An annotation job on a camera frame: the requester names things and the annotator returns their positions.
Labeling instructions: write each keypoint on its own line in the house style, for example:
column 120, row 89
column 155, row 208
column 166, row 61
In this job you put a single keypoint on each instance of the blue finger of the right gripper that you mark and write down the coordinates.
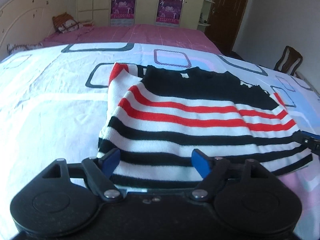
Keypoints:
column 310, row 135

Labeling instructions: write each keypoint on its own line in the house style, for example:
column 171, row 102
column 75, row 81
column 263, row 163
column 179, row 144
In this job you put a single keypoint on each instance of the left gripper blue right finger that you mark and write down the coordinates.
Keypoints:
column 202, row 163

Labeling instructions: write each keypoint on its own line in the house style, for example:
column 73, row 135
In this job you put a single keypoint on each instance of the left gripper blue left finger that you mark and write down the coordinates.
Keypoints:
column 109, row 162

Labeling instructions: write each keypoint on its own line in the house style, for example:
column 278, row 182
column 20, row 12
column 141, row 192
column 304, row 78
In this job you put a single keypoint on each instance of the striped knit child sweater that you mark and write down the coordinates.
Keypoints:
column 157, row 117

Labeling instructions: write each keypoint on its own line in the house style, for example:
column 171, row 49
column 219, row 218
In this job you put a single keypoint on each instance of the wooden bed footboard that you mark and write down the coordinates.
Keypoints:
column 302, row 77

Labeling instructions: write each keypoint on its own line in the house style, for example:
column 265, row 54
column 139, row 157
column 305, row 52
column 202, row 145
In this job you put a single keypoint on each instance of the dark wooden chair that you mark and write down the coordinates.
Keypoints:
column 289, row 62

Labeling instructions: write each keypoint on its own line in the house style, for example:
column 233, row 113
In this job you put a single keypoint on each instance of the patterned white bed sheet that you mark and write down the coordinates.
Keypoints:
column 53, row 107

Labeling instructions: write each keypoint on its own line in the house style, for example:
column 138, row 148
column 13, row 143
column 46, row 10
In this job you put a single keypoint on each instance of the pink bed sheet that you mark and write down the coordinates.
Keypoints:
column 139, row 33

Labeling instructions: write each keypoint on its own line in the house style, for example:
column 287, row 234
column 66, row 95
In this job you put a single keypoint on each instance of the dark brown wooden door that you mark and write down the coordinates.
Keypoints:
column 225, row 18

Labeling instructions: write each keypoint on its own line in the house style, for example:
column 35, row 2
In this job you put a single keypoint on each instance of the white patterned pillow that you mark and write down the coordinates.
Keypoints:
column 15, row 48

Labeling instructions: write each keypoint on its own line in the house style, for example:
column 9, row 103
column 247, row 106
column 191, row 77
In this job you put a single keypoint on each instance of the lower right purple poster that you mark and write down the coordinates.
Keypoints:
column 169, row 12

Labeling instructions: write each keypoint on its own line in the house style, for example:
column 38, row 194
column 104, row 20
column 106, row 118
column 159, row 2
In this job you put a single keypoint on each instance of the lower left purple poster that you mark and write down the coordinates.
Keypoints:
column 122, row 13

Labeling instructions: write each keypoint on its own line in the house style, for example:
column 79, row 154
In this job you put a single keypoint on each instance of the cream corner shelf unit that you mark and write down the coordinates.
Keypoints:
column 204, row 15

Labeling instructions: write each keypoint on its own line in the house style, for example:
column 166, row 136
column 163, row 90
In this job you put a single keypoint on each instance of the cream rounded headboard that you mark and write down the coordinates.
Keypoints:
column 28, row 21

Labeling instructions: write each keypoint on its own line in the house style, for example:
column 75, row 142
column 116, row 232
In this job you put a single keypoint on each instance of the cream wardrobe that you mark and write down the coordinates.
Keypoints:
column 98, row 12

